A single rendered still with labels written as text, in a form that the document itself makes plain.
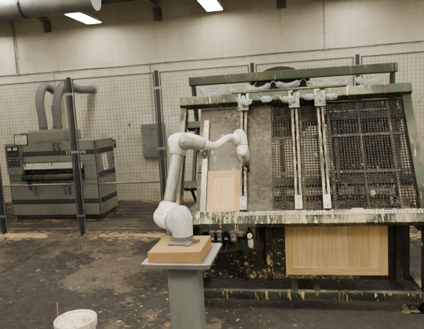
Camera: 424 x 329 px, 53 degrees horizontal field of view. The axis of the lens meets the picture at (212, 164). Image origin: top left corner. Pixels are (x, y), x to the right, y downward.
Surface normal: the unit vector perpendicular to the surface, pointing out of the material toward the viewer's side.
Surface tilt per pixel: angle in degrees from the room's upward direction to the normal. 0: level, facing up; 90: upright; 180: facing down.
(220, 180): 60
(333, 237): 90
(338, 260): 90
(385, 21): 90
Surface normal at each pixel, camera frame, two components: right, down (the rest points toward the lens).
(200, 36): -0.19, 0.12
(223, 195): -0.17, -0.40
